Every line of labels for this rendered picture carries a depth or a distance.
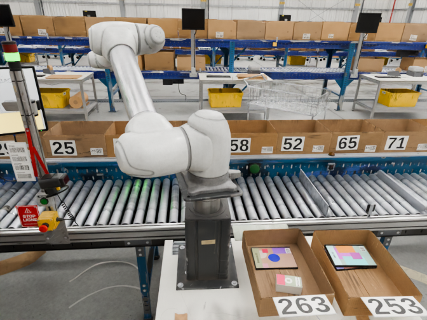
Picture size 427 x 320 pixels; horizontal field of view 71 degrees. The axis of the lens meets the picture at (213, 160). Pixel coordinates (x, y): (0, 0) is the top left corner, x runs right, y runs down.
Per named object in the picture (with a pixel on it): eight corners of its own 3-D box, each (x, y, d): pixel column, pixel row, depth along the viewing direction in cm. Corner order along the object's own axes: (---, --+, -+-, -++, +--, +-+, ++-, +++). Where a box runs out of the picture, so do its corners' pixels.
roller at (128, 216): (120, 232, 161) (119, 225, 159) (135, 183, 208) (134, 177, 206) (129, 232, 161) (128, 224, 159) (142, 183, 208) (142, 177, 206)
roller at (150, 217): (144, 231, 162) (143, 223, 160) (154, 183, 209) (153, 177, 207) (154, 230, 163) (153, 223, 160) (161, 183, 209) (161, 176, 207)
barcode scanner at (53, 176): (69, 196, 139) (61, 176, 134) (44, 200, 138) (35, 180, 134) (74, 188, 144) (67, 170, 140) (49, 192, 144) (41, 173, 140)
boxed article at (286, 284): (274, 281, 126) (276, 273, 124) (299, 284, 125) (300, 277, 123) (275, 292, 121) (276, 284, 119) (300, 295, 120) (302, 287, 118)
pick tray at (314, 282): (258, 317, 111) (260, 298, 107) (241, 246, 146) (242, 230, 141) (331, 312, 113) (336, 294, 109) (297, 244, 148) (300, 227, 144)
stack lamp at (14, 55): (3, 61, 117) (-1, 44, 114) (9, 59, 121) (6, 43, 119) (16, 61, 117) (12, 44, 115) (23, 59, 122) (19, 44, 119)
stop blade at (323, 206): (325, 218, 172) (328, 206, 168) (298, 180, 214) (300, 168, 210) (326, 218, 172) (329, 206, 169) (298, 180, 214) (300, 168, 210)
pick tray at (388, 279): (342, 316, 112) (348, 298, 108) (309, 246, 147) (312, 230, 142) (415, 315, 113) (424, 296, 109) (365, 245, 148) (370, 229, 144)
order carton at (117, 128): (107, 158, 203) (103, 134, 196) (116, 141, 229) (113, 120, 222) (165, 157, 206) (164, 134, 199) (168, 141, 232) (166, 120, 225)
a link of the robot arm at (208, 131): (237, 173, 108) (243, 115, 99) (191, 183, 101) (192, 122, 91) (216, 155, 121) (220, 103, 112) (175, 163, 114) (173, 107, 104)
